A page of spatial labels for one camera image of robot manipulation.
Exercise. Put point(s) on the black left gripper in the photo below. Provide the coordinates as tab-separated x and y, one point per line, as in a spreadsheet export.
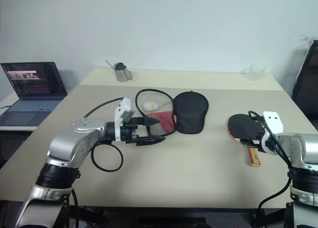
129	133

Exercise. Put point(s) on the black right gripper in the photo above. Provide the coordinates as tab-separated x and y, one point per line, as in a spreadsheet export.
261	132

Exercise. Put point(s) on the black table tennis paddle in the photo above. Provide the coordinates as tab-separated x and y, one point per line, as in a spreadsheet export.
241	125

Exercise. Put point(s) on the black and red paddle case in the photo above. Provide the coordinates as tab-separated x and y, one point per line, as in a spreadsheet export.
190	113

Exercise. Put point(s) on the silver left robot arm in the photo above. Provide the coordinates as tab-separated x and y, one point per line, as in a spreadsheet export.
74	143

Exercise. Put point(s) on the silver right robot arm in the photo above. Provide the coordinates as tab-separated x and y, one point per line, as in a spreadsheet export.
305	148

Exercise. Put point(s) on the stainless steel cup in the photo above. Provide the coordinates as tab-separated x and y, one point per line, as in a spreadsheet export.
123	75

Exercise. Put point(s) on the clear glass cup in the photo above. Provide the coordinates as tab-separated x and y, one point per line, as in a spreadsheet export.
254	72

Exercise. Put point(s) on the black object in cup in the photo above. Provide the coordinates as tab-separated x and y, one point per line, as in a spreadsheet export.
120	66

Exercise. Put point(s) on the thin pale stick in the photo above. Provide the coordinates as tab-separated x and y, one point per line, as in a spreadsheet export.
109	64

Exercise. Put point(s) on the black chair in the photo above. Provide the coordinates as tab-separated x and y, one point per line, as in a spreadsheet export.
308	84

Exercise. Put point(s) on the open grey laptop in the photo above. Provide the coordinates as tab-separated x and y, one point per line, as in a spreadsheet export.
32	84

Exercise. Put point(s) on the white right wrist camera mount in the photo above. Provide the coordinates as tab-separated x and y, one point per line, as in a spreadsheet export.
273	121

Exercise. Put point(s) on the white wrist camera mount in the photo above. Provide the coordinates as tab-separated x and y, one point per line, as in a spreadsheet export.
124	105
273	121

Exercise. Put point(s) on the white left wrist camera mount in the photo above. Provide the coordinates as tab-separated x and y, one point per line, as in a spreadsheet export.
124	105

